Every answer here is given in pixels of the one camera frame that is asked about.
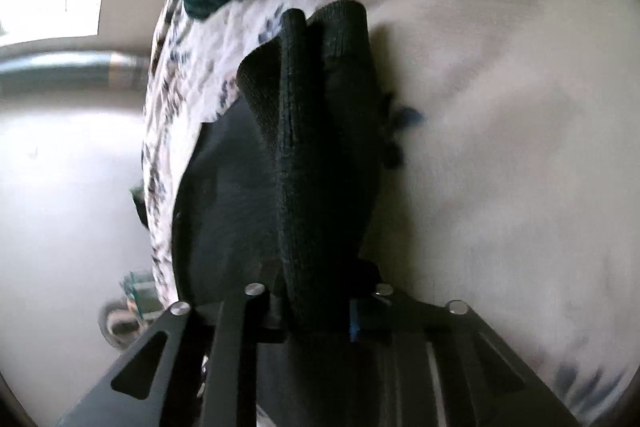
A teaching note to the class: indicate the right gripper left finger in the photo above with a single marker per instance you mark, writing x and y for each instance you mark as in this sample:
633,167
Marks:
195,366

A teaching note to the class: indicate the black grey striped sweater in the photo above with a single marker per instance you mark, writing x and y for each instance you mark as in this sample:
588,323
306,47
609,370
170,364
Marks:
291,172

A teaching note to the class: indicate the floral white bed blanket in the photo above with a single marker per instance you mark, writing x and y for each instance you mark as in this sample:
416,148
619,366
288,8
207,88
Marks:
520,189

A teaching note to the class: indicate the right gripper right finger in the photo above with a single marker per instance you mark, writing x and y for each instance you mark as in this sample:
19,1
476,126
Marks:
423,365

